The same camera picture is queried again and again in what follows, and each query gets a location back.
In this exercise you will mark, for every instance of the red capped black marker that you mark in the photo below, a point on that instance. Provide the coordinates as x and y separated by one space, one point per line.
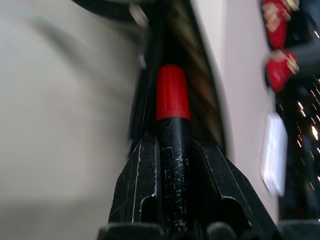
173 125

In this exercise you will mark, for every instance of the red and black object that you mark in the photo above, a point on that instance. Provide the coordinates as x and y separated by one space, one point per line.
280 70
276 22

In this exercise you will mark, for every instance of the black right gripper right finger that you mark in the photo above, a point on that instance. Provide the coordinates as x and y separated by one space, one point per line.
225 185

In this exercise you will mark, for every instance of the white rectangular block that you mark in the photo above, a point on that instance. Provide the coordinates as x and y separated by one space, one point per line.
273 152

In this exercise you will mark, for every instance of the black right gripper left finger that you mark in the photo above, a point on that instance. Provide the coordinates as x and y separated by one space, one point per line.
136 190

